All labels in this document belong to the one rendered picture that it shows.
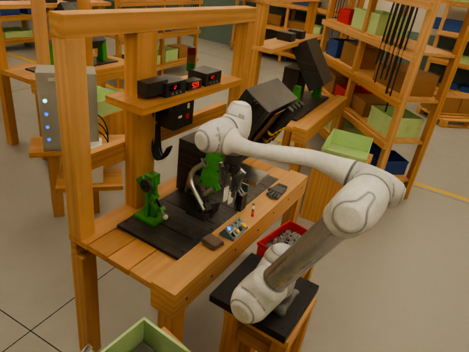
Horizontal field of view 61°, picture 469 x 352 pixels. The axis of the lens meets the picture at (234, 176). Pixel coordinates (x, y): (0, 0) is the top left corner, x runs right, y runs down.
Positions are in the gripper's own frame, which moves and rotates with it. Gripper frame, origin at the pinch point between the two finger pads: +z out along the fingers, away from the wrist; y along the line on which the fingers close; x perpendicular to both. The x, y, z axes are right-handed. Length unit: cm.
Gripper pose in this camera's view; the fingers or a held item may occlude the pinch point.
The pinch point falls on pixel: (228, 195)
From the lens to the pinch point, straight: 171.3
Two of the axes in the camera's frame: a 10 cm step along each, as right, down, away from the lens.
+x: 5.3, -3.4, 7.8
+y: 8.4, 3.4, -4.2
